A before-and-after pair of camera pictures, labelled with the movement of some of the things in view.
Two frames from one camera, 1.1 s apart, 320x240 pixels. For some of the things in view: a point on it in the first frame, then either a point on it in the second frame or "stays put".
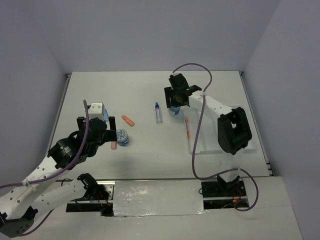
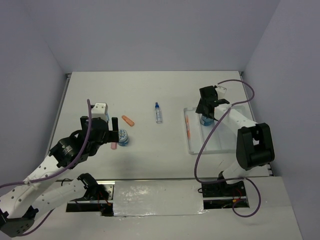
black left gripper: x=110 y=135 stays put
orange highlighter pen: x=188 y=128 stays put
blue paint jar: x=174 y=110 → x=207 y=121
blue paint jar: x=122 y=139 stays put
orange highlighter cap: x=127 y=120 stays put
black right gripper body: x=175 y=100 → x=199 y=108
